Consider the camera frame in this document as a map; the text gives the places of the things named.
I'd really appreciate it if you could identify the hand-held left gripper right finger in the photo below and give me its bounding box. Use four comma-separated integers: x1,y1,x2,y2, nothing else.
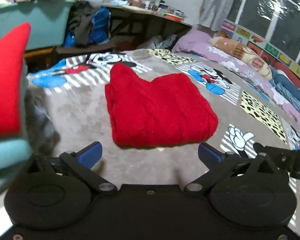
184,142,277,195

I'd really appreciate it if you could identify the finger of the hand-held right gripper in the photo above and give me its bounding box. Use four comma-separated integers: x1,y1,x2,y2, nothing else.
253,142,300,172

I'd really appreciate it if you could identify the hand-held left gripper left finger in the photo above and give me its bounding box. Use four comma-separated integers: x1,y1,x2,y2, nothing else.
27,141,118,195

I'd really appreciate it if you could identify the red knitted sweater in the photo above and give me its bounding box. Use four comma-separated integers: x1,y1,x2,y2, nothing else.
104,62,218,147

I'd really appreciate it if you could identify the cartoon mouse printed blanket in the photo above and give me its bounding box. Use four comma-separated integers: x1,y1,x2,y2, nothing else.
0,49,300,230

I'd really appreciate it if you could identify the blue folded quilt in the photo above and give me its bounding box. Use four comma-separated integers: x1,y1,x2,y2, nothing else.
270,66,300,119

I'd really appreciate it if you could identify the teal folded garment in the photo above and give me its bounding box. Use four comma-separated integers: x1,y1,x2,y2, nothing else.
0,55,33,173

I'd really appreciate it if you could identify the red pillow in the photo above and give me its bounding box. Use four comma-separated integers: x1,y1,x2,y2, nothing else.
272,60,300,90

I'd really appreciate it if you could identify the orange printed pillow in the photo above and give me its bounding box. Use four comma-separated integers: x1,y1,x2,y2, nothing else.
209,36,274,80

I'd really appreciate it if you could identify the purple printed quilt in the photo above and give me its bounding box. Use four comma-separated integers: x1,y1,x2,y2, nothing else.
171,29,300,130

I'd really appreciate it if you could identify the wooden stool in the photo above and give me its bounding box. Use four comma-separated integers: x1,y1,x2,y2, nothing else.
24,47,56,65

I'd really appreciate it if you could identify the red and green folded garment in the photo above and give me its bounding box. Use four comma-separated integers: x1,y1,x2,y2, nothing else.
0,22,32,138

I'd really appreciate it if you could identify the colourful printed headboard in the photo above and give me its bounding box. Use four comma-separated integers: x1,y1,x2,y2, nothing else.
220,19,300,94

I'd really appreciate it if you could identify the grey patterned cloth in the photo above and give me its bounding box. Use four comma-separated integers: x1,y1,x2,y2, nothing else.
137,34,178,51

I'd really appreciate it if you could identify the blue bag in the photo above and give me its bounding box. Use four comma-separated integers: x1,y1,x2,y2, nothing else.
64,6,112,47

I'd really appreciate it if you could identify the dark garment pile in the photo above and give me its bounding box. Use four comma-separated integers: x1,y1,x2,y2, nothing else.
66,1,102,47

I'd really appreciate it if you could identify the teal storage bin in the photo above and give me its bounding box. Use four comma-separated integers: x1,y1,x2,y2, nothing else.
0,0,74,50

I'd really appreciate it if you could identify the dark wooden desk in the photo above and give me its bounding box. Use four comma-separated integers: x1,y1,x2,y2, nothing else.
100,2,193,53

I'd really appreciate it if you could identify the pile of small desk items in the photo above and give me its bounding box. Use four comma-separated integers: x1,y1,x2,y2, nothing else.
142,1,187,22

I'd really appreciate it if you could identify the grey curtain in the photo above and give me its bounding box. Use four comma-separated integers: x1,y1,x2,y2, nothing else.
197,0,240,32

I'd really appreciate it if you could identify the window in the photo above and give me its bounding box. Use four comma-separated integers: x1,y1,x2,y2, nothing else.
226,0,300,67

